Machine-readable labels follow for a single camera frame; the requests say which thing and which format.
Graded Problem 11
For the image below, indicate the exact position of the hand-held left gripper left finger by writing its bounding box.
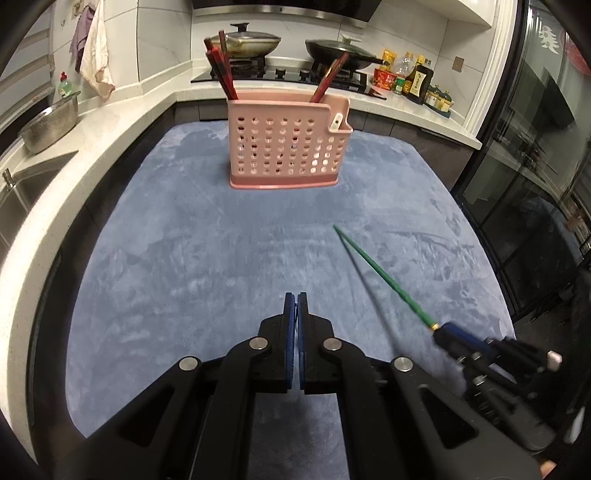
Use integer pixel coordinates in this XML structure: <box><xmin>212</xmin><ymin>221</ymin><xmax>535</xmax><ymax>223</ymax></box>
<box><xmin>60</xmin><ymin>292</ymin><xmax>296</xmax><ymax>480</ymax></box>

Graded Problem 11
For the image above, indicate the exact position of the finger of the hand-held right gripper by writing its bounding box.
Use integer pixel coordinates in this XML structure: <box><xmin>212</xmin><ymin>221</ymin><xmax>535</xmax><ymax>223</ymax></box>
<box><xmin>436</xmin><ymin>322</ymin><xmax>497</xmax><ymax>358</ymax></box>
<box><xmin>433</xmin><ymin>335</ymin><xmax>476</xmax><ymax>367</ymax></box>

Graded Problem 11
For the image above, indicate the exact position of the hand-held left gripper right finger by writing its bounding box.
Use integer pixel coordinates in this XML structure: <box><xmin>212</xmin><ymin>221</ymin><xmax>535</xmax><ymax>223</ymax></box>
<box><xmin>297</xmin><ymin>292</ymin><xmax>541</xmax><ymax>480</ymax></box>

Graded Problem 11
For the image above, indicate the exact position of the green chopstick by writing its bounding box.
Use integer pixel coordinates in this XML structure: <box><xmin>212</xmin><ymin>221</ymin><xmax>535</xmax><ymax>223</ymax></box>
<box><xmin>333</xmin><ymin>224</ymin><xmax>440</xmax><ymax>331</ymax></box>

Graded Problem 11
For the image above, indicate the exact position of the pink perforated utensil basket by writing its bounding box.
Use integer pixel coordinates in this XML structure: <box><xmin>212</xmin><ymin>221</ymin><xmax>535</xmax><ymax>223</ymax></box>
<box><xmin>226</xmin><ymin>91</ymin><xmax>353</xmax><ymax>191</ymax></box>

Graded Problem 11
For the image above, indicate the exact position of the blue plush mat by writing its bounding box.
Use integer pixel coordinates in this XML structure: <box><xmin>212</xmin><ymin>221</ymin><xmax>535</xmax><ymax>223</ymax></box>
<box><xmin>65</xmin><ymin>121</ymin><xmax>517</xmax><ymax>480</ymax></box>

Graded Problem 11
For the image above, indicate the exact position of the black glass sliding door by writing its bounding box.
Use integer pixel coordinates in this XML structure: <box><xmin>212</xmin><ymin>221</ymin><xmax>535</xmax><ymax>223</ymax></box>
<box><xmin>450</xmin><ymin>0</ymin><xmax>591</xmax><ymax>324</ymax></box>

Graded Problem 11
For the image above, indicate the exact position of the row of small spice jars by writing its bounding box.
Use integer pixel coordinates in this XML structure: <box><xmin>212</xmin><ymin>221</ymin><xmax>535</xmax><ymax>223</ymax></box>
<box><xmin>424</xmin><ymin>85</ymin><xmax>453</xmax><ymax>117</ymax></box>

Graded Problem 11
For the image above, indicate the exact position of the dark soy sauce bottle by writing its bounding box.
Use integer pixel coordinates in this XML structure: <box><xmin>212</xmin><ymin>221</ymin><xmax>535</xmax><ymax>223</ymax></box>
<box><xmin>406</xmin><ymin>55</ymin><xmax>435</xmax><ymax>105</ymax></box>

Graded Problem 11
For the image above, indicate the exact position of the black gas stove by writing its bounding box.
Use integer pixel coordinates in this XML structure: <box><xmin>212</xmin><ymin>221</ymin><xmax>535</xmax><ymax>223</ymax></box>
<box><xmin>191</xmin><ymin>55</ymin><xmax>389</xmax><ymax>101</ymax></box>

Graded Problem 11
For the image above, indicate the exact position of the clear plastic bottle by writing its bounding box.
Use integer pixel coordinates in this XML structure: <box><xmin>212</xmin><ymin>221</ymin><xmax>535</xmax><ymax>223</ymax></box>
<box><xmin>394</xmin><ymin>51</ymin><xmax>415</xmax><ymax>80</ymax></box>

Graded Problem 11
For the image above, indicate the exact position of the white stone kitchen counter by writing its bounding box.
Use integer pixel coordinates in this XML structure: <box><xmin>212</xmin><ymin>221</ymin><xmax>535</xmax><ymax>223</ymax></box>
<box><xmin>0</xmin><ymin>55</ymin><xmax>484</xmax><ymax>464</ymax></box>

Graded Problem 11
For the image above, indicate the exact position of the black wok with lid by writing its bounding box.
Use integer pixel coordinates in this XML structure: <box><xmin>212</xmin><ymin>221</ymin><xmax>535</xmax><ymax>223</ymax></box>
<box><xmin>304</xmin><ymin>34</ymin><xmax>392</xmax><ymax>71</ymax></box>

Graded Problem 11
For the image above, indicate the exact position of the steel pan with lid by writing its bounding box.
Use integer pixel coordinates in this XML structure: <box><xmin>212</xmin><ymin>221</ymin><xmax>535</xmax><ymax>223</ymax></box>
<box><xmin>204</xmin><ymin>22</ymin><xmax>283</xmax><ymax>59</ymax></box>

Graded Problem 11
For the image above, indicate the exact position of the steel sink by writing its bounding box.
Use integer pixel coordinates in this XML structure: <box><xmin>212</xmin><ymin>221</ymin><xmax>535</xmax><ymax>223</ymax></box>
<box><xmin>0</xmin><ymin>152</ymin><xmax>63</xmax><ymax>252</ymax></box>

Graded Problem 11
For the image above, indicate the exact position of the steel colander bowl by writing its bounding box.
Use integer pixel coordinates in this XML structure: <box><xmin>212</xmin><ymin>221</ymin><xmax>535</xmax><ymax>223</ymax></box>
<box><xmin>18</xmin><ymin>91</ymin><xmax>81</xmax><ymax>155</ymax></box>

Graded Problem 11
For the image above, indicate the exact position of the black range hood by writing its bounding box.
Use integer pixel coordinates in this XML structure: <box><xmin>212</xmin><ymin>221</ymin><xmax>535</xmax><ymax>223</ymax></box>
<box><xmin>191</xmin><ymin>0</ymin><xmax>385</xmax><ymax>24</ymax></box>

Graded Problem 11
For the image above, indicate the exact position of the white hanging cloth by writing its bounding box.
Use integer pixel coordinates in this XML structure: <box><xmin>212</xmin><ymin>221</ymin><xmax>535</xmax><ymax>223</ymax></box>
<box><xmin>79</xmin><ymin>0</ymin><xmax>116</xmax><ymax>99</ymax></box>

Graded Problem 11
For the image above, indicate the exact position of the purple hanging cloth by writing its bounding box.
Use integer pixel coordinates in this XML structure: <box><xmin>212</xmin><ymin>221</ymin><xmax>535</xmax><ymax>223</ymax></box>
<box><xmin>69</xmin><ymin>4</ymin><xmax>96</xmax><ymax>73</ymax></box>

